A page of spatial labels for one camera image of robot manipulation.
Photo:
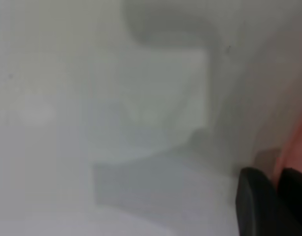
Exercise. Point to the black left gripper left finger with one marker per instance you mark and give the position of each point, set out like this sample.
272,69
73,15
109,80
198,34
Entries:
258,209

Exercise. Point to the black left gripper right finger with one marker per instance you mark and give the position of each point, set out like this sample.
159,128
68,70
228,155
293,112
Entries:
296,201

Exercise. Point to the pink round plate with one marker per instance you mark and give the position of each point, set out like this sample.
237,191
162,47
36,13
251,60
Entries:
298,147

